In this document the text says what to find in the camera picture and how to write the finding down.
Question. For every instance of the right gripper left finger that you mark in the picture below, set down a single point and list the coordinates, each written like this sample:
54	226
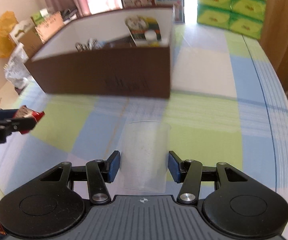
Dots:
97	173

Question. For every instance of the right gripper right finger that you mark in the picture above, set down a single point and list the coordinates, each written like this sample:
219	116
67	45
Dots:
190	173

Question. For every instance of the red snack packet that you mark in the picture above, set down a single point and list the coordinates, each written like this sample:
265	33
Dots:
25	119

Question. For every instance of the clear plastic cup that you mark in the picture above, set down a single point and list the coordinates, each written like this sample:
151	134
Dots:
144	156

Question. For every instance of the white toothbrush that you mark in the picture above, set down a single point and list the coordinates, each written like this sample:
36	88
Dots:
94	44

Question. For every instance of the small white jar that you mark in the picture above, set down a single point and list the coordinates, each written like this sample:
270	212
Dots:
151	36

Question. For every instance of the leopard print hair claw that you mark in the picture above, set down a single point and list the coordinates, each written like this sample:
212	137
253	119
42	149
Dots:
81	47

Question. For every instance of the black electronics box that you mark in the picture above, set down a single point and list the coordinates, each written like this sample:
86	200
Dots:
124	42

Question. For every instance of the yellow snack packet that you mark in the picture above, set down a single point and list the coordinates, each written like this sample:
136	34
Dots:
158	43

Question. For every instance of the clear plastic bag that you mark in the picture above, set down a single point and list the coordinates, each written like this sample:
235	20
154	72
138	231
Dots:
15	70

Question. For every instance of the orange plastic bag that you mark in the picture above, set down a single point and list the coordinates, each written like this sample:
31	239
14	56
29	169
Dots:
7	23

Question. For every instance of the checked pastel tablecloth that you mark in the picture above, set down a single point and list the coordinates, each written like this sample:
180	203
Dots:
226	104

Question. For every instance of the brown cardboard carry box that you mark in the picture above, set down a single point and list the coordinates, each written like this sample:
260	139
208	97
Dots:
25	33

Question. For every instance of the pink cardboard carton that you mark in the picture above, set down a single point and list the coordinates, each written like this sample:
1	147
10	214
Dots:
51	25

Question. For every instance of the brown cardboard storage box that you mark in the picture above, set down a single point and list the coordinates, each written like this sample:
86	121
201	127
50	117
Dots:
59	68

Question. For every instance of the green tissue pack bundle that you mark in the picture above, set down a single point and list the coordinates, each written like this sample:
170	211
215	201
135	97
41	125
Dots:
245	17

